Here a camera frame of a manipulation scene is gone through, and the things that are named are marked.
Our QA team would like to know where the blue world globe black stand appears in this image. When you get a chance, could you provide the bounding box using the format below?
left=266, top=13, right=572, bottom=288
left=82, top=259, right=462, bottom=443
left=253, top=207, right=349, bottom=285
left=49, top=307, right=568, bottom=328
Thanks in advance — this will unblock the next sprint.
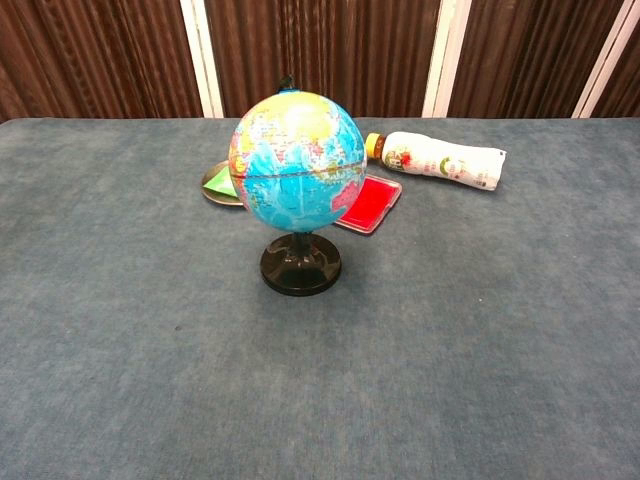
left=229, top=74, right=369, bottom=298

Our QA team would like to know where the red ink pad clear case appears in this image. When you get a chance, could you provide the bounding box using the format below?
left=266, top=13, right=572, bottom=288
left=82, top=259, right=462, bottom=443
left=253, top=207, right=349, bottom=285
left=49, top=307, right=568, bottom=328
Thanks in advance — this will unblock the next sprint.
left=333, top=172, right=404, bottom=237

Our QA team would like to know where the white screen frame post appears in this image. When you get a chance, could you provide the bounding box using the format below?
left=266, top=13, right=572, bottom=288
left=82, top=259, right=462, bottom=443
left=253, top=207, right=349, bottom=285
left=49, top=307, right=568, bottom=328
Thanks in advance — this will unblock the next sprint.
left=179, top=0, right=225, bottom=120
left=571, top=0, right=640, bottom=120
left=421, top=0, right=473, bottom=120

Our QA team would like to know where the green paper packet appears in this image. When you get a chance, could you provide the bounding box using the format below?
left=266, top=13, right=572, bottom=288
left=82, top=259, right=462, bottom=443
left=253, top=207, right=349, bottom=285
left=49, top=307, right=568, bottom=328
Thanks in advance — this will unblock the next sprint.
left=202, top=166, right=237, bottom=196

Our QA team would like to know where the round metal plate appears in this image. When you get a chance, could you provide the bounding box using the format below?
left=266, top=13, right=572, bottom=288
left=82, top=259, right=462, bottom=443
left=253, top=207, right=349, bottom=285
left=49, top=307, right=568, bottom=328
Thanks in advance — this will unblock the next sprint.
left=200, top=160, right=247, bottom=209

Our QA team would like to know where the white plastic bottle yellow cap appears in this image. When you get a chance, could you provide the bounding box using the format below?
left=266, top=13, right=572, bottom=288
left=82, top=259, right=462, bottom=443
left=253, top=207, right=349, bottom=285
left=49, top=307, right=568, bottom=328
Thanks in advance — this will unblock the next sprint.
left=364, top=130, right=507, bottom=193

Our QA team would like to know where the blue felt table cloth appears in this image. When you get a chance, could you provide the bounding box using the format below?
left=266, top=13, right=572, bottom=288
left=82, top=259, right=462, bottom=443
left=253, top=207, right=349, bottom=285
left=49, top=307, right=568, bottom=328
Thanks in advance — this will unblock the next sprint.
left=0, top=117, right=640, bottom=480

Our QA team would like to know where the brown pleated screen panel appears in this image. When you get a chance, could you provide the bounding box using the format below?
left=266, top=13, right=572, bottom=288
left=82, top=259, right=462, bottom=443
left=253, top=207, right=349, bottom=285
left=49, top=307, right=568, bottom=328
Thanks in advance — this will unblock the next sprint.
left=0, top=0, right=204, bottom=124
left=590, top=19, right=640, bottom=120
left=447, top=0, right=626, bottom=120
left=204, top=0, right=442, bottom=119

